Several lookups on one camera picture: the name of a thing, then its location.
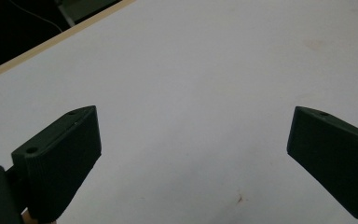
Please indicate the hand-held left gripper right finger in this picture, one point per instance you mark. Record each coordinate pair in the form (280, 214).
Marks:
(335, 149)

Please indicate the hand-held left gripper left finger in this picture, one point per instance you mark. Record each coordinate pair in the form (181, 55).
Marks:
(59, 161)

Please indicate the grey metal stand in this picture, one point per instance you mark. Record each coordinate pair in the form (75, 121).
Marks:
(84, 9)

